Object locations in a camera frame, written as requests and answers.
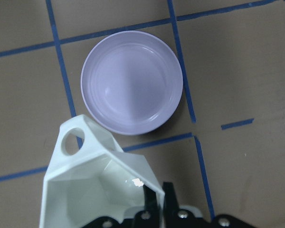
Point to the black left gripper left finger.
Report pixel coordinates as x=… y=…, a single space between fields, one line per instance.
x=151 y=216

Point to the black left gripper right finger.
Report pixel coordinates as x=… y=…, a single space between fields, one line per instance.
x=176 y=215

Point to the white faceted mug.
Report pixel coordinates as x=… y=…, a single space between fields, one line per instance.
x=90 y=176

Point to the lavender plate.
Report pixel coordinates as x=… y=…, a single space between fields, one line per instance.
x=131 y=82

